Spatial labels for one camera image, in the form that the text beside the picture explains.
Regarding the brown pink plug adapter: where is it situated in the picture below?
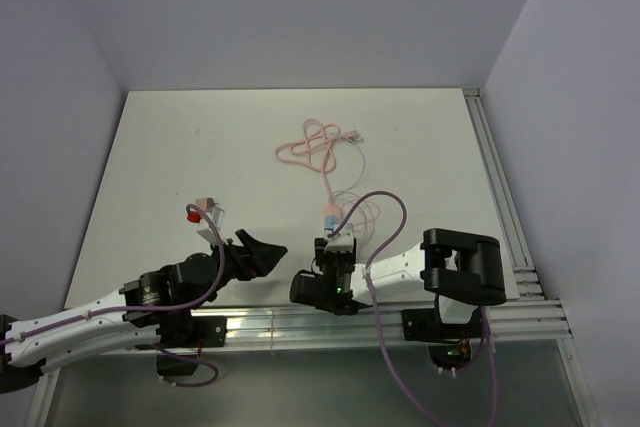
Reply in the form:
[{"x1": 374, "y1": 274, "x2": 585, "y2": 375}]
[{"x1": 194, "y1": 197, "x2": 215, "y2": 211}]

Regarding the blue charger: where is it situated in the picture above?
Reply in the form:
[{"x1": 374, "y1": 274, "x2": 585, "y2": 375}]
[{"x1": 323, "y1": 215, "x2": 340, "y2": 235}]

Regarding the right side aluminium rail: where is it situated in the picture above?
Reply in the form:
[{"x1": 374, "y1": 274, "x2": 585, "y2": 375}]
[{"x1": 463, "y1": 89, "x2": 544, "y2": 301}]

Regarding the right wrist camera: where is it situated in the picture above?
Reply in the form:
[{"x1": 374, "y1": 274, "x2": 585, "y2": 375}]
[{"x1": 324, "y1": 223, "x2": 356, "y2": 253}]

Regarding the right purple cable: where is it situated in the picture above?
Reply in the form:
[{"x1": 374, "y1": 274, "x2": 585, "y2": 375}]
[{"x1": 337, "y1": 190, "x2": 499, "y2": 427}]

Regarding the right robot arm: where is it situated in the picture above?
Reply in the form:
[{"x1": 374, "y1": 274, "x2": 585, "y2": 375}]
[{"x1": 289, "y1": 228, "x2": 507, "y2": 337}]

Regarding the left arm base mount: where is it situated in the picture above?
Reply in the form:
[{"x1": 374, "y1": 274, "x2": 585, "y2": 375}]
[{"x1": 138, "y1": 316, "x2": 227, "y2": 388}]

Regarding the thin blue charger cable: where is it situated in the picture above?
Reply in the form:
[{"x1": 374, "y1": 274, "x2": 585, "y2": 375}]
[{"x1": 329, "y1": 134, "x2": 371, "y2": 201}]

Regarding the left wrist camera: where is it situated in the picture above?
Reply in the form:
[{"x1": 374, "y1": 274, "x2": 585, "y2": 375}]
[{"x1": 186, "y1": 204, "x2": 225, "y2": 246}]

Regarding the aluminium rail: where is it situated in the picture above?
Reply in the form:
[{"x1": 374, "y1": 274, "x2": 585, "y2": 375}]
[
  {"x1": 463, "y1": 89, "x2": 544, "y2": 301},
  {"x1": 47, "y1": 299, "x2": 574, "y2": 358}
]

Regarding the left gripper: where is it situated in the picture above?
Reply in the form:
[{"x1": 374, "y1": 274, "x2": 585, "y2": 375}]
[{"x1": 188, "y1": 228, "x2": 287, "y2": 309}]

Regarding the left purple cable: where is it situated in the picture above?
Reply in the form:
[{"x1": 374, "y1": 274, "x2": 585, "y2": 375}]
[{"x1": 0, "y1": 202, "x2": 226, "y2": 389}]

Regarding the thin pink charger cable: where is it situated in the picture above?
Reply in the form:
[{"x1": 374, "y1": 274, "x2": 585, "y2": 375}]
[{"x1": 329, "y1": 191, "x2": 382, "y2": 248}]

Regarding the pink power strip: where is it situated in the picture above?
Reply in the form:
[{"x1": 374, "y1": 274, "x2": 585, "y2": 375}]
[{"x1": 323, "y1": 203, "x2": 341, "y2": 239}]

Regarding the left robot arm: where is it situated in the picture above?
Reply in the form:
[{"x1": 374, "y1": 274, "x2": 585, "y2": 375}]
[{"x1": 1, "y1": 229, "x2": 288, "y2": 393}]

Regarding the pink power strip cord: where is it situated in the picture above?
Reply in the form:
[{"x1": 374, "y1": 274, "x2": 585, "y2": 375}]
[{"x1": 274, "y1": 118, "x2": 364, "y2": 208}]

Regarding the purple cable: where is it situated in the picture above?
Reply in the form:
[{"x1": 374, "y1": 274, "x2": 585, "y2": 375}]
[
  {"x1": 0, "y1": 202, "x2": 226, "y2": 389},
  {"x1": 337, "y1": 190, "x2": 499, "y2": 427}
]

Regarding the front aluminium rail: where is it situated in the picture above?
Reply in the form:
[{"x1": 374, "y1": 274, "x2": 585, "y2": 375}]
[{"x1": 47, "y1": 299, "x2": 574, "y2": 358}]

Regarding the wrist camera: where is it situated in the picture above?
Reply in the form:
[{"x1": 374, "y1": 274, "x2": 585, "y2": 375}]
[
  {"x1": 324, "y1": 223, "x2": 356, "y2": 253},
  {"x1": 186, "y1": 204, "x2": 225, "y2": 246}
]

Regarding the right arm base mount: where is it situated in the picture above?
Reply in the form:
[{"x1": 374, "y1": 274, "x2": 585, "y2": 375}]
[{"x1": 401, "y1": 308, "x2": 486, "y2": 371}]

